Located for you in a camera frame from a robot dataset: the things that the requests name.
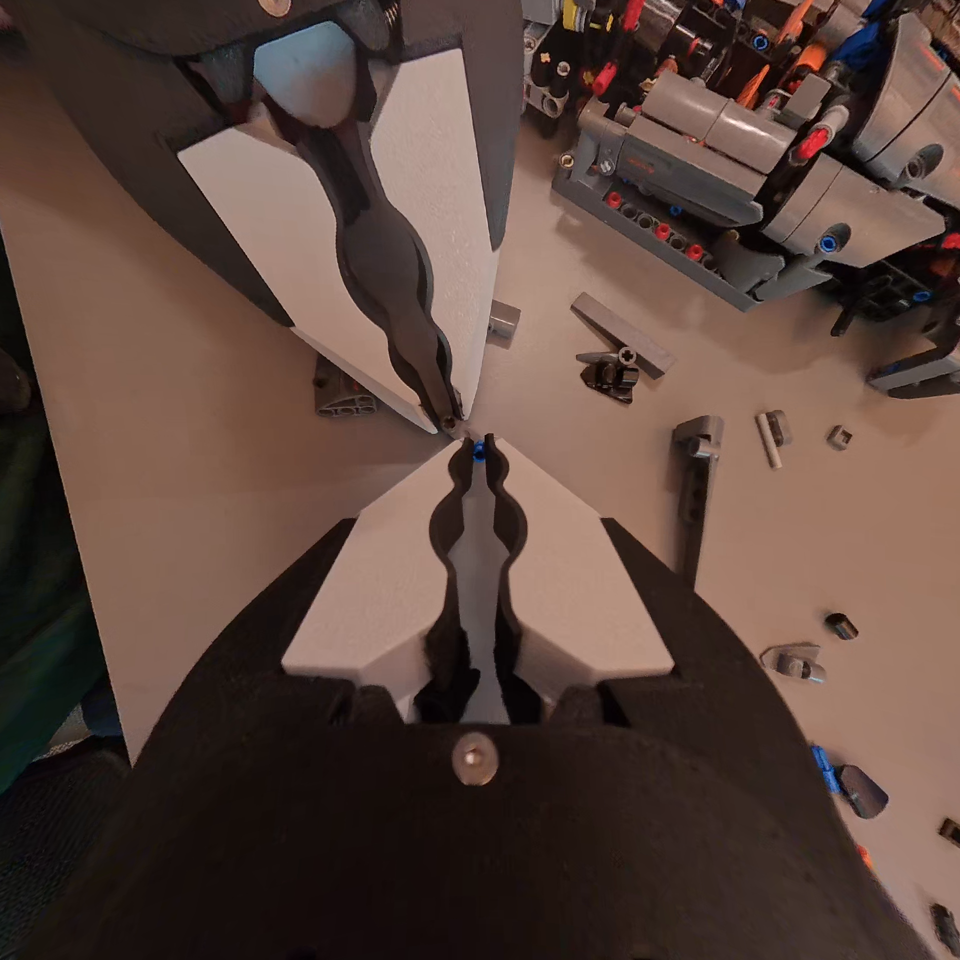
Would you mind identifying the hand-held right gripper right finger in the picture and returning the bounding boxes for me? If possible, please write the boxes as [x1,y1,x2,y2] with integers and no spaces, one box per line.
[483,433,675,724]

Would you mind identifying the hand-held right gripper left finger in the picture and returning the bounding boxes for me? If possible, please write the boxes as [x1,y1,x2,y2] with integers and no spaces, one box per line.
[281,437,483,724]

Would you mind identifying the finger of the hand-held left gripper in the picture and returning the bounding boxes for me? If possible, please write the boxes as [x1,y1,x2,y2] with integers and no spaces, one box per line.
[176,21,460,436]
[369,47,504,423]

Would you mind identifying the dark grey lego wedge panel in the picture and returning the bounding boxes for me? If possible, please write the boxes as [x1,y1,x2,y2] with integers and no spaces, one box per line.
[314,354,384,418]

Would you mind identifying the lego car model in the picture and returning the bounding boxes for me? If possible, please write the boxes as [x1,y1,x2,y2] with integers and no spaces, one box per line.
[521,0,960,399]

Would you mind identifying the long dark grey lego beam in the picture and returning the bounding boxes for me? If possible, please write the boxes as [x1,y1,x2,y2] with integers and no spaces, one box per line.
[670,414,726,594]

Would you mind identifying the grey lego wing piece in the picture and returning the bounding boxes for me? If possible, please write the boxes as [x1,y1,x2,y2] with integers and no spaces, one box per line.
[759,642,831,686]

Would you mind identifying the white lego bar piece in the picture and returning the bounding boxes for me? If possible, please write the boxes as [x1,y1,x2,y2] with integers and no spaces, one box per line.
[754,409,795,471]

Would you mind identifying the scattered small lego pieces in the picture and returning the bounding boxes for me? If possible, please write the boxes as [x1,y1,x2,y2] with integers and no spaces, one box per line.
[810,612,960,955]

